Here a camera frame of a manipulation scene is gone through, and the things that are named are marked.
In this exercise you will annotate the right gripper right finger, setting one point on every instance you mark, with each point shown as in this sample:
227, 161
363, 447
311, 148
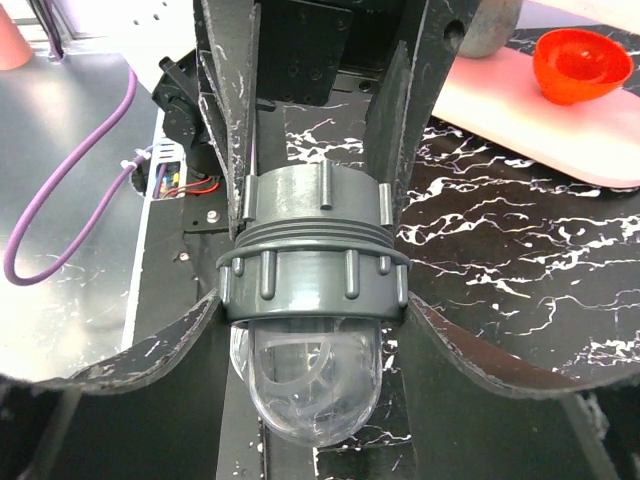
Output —
477, 412

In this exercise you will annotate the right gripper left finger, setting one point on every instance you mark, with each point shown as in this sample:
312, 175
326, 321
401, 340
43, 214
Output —
153, 411

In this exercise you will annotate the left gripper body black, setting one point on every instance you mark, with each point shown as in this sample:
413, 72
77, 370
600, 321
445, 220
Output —
310, 49

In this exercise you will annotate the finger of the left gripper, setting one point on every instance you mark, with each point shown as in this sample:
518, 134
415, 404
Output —
424, 49
227, 35

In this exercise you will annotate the clear elbow pipe fitting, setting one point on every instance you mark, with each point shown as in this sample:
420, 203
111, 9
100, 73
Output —
314, 382

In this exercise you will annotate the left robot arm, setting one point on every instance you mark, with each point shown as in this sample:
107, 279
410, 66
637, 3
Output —
161, 48

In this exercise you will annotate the pale pink mug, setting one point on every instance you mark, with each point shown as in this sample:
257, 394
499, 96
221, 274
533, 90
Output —
491, 28

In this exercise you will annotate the orange plastic bowl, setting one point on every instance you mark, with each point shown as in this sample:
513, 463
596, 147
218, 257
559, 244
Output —
574, 65

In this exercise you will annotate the black marble pattern mat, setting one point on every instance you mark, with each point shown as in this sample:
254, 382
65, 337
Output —
533, 262

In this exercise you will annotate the pink three-tier wooden shelf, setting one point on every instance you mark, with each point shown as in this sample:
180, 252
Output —
498, 98

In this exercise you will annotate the pink cone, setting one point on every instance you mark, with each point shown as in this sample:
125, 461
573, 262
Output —
15, 51

